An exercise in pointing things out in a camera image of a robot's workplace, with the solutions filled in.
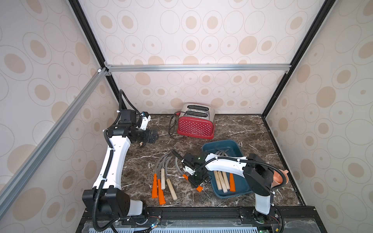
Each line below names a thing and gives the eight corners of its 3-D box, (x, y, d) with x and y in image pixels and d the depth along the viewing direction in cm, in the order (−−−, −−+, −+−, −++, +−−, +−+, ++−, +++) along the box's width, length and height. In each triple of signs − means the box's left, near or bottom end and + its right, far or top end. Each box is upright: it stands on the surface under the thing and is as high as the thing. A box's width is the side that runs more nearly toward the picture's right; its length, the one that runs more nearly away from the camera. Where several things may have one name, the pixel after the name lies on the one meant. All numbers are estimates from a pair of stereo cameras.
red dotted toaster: (178, 136, 109) (176, 119, 94) (182, 119, 120) (181, 101, 106) (210, 140, 107) (214, 123, 92) (211, 122, 118) (214, 104, 104)
